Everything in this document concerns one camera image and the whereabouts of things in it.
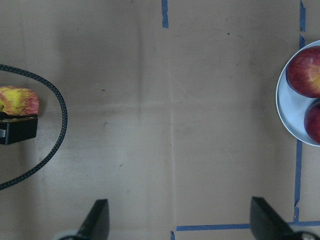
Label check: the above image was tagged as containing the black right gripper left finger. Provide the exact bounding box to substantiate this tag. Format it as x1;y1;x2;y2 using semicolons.
58;198;111;240

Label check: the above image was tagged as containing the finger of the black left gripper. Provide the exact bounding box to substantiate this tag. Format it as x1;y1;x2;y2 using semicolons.
0;114;38;145

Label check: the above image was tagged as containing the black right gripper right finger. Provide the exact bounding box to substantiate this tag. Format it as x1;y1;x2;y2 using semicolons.
250;196;320;240

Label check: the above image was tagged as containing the yellow-red apple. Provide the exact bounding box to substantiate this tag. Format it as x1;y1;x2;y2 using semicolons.
0;86;40;116

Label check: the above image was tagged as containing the red apple plate near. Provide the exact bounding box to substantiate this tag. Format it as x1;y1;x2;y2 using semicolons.
304;100;320;145

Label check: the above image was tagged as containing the red apple plate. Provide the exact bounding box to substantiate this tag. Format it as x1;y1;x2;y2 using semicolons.
285;45;320;98
304;100;320;145

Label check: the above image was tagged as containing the light blue plate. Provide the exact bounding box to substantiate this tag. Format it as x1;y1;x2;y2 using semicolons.
275;39;320;147

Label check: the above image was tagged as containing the red apple plate far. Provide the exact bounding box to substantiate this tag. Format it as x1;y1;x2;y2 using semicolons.
285;45;320;98

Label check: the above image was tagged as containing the black braided left cable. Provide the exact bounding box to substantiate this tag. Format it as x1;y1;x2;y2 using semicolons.
0;64;69;191

